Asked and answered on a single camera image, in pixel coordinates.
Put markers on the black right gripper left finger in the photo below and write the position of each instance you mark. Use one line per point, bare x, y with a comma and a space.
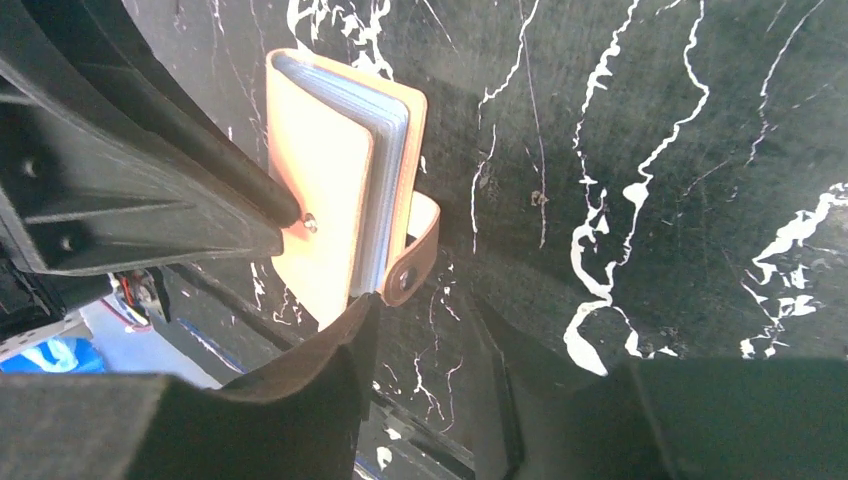
297, 417

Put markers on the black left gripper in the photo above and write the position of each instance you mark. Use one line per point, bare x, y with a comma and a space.
91, 202

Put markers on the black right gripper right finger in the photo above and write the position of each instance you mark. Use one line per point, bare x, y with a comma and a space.
537, 415

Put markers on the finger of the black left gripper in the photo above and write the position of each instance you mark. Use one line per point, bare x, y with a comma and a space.
103, 44

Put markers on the tan leather card holder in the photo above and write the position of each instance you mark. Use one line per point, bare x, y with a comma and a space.
347, 144

